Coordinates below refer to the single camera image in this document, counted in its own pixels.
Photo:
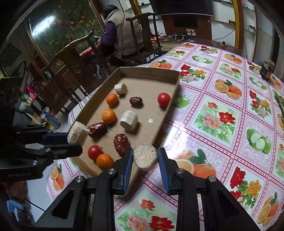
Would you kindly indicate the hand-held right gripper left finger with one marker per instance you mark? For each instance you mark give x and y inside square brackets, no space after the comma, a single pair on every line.
[127,171]

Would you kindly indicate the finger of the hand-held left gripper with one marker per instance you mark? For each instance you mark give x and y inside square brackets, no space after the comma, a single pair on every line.
[66,150]
[55,137]

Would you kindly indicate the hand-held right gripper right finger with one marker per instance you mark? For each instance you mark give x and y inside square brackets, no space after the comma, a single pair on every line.
[163,171]

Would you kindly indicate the pale sugarcane chunk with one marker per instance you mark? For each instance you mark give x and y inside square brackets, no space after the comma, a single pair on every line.
[144,158]
[77,133]
[129,120]
[121,88]

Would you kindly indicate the small orange mandarin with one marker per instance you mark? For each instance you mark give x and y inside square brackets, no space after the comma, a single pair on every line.
[104,161]
[112,99]
[109,116]

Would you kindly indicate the wrinkled red date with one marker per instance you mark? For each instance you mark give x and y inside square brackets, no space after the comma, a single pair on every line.
[121,143]
[135,101]
[97,129]

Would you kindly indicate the red tomato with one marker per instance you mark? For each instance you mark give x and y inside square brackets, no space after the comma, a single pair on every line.
[95,152]
[164,99]

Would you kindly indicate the shallow cardboard box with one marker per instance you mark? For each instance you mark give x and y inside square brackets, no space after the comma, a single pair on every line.
[146,88]

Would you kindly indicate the clear plastic water bottle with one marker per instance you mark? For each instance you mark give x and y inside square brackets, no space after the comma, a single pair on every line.
[52,120]

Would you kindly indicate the fruit and flower print tablecloth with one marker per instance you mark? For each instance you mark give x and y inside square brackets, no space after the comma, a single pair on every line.
[221,144]

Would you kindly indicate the dark wooden chair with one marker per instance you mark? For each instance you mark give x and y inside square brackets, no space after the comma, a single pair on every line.
[153,51]
[73,62]

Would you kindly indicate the flower painted glass panel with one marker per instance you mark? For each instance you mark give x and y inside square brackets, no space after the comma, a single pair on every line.
[66,22]

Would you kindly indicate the wooden desk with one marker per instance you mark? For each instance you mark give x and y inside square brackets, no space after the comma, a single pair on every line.
[170,43]

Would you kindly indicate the white power strip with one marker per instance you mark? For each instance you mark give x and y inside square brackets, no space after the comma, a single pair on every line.
[191,32]

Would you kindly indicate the dark glass jar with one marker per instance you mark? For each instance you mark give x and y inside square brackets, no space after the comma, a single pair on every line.
[266,71]

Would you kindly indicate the black television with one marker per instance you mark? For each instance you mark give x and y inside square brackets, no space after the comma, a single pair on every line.
[182,7]

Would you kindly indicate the yellow pole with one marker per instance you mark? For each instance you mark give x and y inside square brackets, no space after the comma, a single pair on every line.
[237,22]

